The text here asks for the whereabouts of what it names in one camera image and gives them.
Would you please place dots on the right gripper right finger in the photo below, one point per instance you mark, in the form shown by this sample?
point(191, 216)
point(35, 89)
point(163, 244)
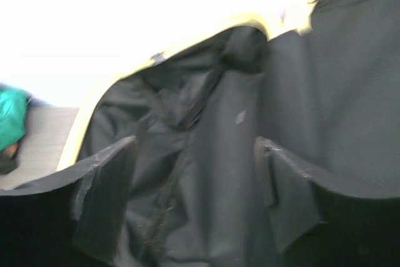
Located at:
point(320, 218)

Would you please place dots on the dark cloth under jersey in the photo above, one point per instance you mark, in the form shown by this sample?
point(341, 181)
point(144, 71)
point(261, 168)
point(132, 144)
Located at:
point(8, 161)

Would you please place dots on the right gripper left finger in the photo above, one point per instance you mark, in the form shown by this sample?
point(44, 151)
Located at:
point(72, 217)

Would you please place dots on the green jersey with G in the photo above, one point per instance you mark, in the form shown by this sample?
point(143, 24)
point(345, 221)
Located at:
point(14, 107)

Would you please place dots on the yellow hard-shell suitcase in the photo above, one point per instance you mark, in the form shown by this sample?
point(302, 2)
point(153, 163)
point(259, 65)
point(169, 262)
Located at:
point(329, 95)

